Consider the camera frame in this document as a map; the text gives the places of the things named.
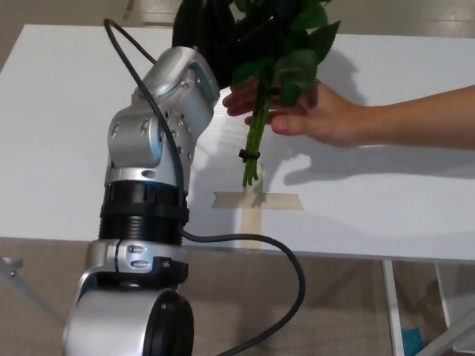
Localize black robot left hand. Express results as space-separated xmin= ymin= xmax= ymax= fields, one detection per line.
xmin=172 ymin=0 xmax=284 ymax=90

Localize person's bare hand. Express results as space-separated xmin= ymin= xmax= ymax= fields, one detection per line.
xmin=222 ymin=79 xmax=364 ymax=149

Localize pink rose bouquet green stems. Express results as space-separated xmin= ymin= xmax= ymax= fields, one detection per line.
xmin=228 ymin=0 xmax=342 ymax=188

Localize short beige tape strip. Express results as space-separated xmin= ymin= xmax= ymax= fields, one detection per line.
xmin=213 ymin=191 xmax=305 ymax=212

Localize white table leg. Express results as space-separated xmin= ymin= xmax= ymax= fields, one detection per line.
xmin=433 ymin=261 xmax=452 ymax=334
xmin=381 ymin=259 xmax=405 ymax=356

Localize teal floor object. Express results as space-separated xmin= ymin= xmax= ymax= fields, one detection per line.
xmin=402 ymin=326 xmax=424 ymax=356

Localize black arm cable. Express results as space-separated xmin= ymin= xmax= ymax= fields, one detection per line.
xmin=102 ymin=19 xmax=307 ymax=356

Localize grey metal frame bar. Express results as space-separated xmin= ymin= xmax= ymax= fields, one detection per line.
xmin=419 ymin=300 xmax=475 ymax=356

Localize silver metal frame bar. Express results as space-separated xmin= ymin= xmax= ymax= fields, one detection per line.
xmin=0 ymin=255 xmax=66 ymax=334

